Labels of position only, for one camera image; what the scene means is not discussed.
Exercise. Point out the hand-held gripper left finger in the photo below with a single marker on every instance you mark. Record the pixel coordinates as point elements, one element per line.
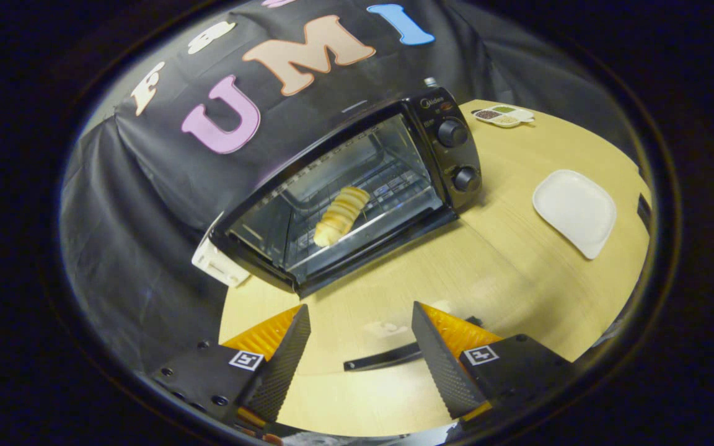
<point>282,365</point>

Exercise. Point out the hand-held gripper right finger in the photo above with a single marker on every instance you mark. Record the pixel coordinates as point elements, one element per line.
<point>447,365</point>

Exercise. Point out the golden bread roll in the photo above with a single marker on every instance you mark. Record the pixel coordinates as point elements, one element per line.
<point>341,214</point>

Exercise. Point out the black toaster oven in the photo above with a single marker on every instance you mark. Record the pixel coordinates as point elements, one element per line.
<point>444,161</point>

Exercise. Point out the white power strip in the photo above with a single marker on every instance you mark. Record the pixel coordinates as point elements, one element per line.
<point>217,263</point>

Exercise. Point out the white square plate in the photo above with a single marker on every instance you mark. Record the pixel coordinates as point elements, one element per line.
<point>575,210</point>

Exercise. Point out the black clamp block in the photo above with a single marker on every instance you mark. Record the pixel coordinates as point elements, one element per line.
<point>643,214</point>

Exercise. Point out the white divided tray with beans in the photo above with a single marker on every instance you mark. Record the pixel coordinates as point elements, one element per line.
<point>504,115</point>

